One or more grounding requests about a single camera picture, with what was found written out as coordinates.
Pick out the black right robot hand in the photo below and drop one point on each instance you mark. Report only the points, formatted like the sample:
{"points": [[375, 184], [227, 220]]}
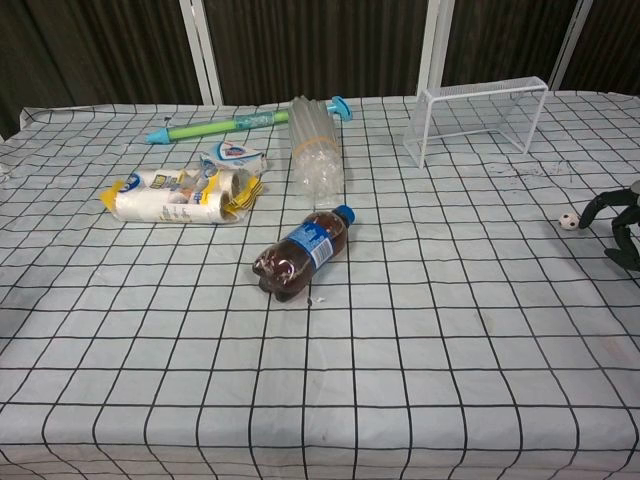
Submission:
{"points": [[621, 218]]}

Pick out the small white soccer ball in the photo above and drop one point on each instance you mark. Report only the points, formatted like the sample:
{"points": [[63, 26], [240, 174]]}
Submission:
{"points": [[568, 221]]}

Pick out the stack of clear plastic cups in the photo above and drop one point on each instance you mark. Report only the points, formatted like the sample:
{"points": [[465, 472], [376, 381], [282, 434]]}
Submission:
{"points": [[316, 150]]}

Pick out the white checkered tablecloth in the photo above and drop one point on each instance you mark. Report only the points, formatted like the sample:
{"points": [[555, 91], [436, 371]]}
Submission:
{"points": [[320, 310]]}

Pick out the cola bottle with blue label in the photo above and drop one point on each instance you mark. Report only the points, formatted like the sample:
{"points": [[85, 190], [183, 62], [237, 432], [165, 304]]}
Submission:
{"points": [[305, 248]]}

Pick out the white and blue soap box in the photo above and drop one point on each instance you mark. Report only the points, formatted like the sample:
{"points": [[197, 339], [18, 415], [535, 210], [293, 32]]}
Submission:
{"points": [[235, 157]]}

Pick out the green and blue water pump toy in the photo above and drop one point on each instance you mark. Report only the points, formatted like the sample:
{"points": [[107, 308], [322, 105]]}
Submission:
{"points": [[220, 127]]}

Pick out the pack of white paper rolls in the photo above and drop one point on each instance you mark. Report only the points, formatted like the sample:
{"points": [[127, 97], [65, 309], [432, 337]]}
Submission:
{"points": [[175, 195]]}

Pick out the white screen frame post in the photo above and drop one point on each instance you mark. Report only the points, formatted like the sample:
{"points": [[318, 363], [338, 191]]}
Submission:
{"points": [[570, 42], [430, 45], [202, 50]]}

